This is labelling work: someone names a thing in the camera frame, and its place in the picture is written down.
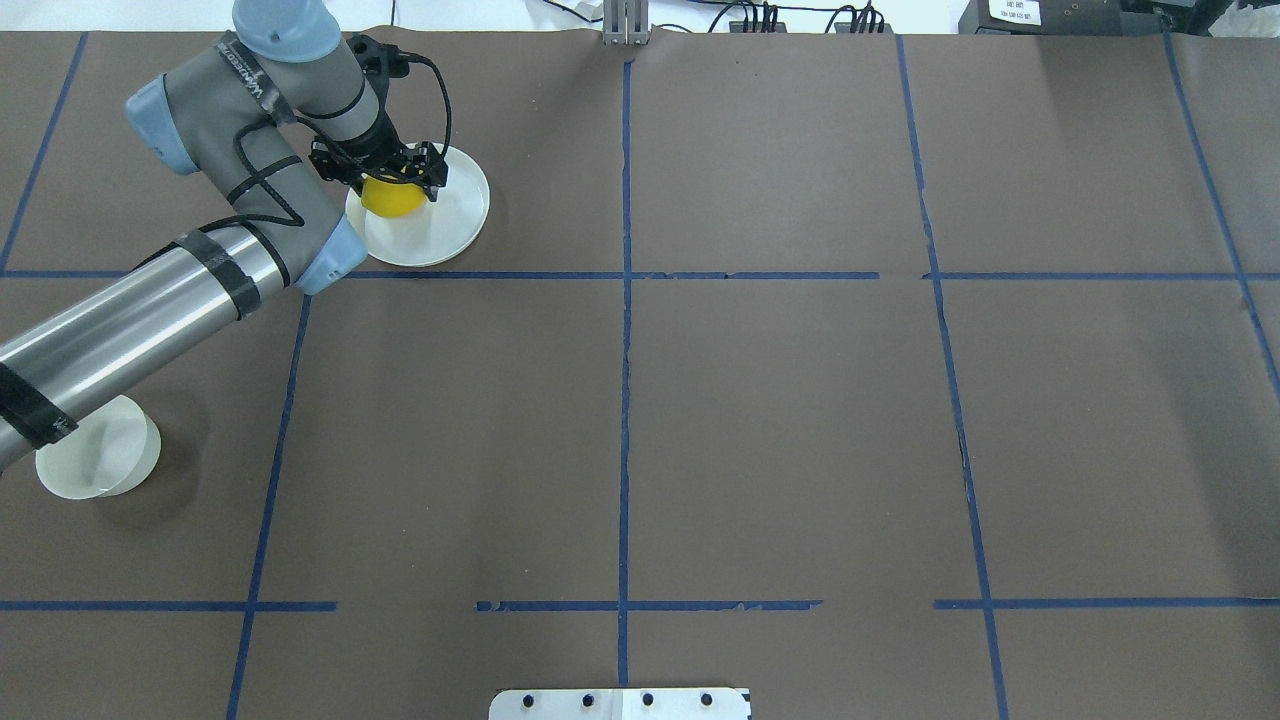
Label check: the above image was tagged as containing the white round plate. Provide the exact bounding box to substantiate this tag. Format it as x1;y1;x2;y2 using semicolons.
346;147;492;266

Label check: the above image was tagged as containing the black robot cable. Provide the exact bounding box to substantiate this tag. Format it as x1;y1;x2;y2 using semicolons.
225;53;453;236

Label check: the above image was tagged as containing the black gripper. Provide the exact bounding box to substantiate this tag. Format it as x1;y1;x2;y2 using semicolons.
308;136;449;202

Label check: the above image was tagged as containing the black box with label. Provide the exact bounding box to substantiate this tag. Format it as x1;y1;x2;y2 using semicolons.
957;1;1166;37

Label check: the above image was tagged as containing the aluminium frame post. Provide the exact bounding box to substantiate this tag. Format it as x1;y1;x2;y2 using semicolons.
602;0;652;46

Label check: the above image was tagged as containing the white mounting plate with holes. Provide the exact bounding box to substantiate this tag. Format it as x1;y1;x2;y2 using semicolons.
488;687;753;719

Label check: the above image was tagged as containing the yellow lemon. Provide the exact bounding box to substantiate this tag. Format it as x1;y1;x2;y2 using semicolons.
360;176;428;219

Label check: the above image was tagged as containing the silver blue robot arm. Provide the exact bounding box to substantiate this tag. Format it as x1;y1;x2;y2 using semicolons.
3;1;445;468

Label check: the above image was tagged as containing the white bowl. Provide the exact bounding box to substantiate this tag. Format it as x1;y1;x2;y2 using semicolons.
35;395;163;501

